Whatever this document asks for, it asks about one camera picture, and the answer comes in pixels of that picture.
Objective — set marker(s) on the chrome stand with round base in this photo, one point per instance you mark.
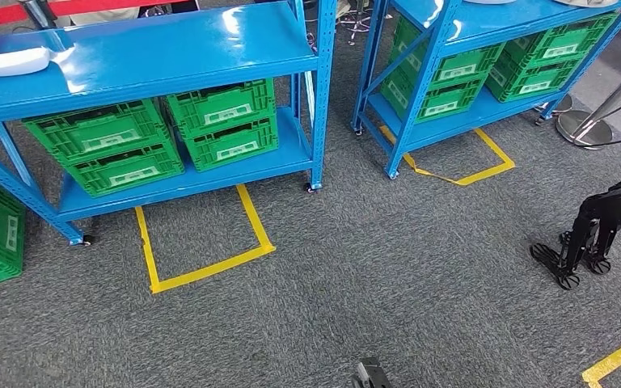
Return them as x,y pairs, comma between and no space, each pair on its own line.
583,128

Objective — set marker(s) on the person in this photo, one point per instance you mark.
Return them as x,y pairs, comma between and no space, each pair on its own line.
101,16

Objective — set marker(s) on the yellow floor tape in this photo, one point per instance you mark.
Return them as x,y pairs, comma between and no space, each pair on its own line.
482,175

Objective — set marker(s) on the silver wheel hubcap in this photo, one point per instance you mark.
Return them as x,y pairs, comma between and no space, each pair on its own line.
583,3

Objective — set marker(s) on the blue metal shelf rack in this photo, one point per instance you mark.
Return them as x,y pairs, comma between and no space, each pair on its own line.
155,48
450,115

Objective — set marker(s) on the chrome chair base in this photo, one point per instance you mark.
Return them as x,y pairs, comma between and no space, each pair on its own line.
361,21

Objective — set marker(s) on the black barrier post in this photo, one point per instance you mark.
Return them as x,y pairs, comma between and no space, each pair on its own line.
40,13

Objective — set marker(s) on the white plastic car part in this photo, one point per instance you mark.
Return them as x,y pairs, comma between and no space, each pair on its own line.
5,63

